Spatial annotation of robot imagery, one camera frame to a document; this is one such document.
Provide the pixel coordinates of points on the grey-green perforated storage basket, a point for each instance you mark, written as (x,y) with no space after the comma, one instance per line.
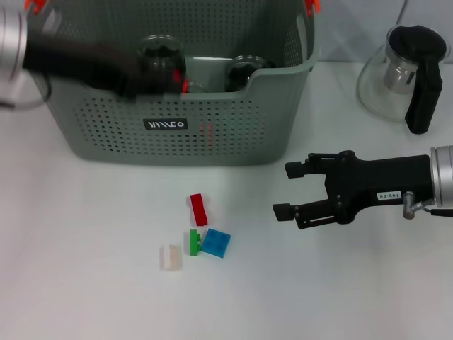
(106,141)

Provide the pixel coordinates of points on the translucent white toy brick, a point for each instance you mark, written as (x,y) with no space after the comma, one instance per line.
(171,258)

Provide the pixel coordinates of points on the glass teacup black sleeve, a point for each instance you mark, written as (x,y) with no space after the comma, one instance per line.
(163,80)
(237,74)
(196,88)

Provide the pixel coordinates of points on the glass jar dark lid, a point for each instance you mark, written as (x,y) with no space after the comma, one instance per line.
(161,47)

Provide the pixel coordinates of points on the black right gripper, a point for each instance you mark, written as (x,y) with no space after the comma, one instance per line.
(375,184)

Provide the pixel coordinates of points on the long dark red brick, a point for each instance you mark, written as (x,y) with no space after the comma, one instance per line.
(199,210)

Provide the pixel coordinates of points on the blue square toy brick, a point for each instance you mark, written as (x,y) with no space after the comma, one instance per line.
(216,243)

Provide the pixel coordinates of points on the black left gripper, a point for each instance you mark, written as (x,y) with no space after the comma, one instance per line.
(88,67)

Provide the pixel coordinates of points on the small red toy brick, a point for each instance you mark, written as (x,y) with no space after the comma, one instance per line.
(184,85)

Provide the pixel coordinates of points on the small green toy brick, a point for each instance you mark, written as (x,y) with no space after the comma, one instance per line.
(193,243)

